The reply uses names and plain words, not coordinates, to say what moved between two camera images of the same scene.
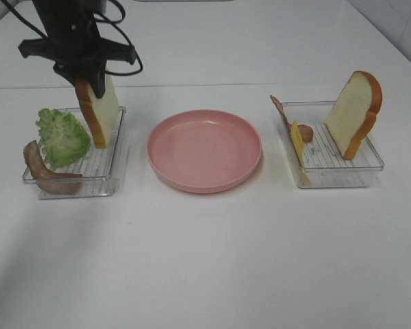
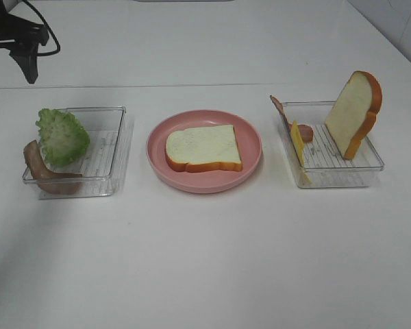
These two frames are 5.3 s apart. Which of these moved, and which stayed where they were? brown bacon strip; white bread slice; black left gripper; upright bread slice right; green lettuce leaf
Moved: black left gripper; white bread slice
Stayed: brown bacon strip; upright bread slice right; green lettuce leaf
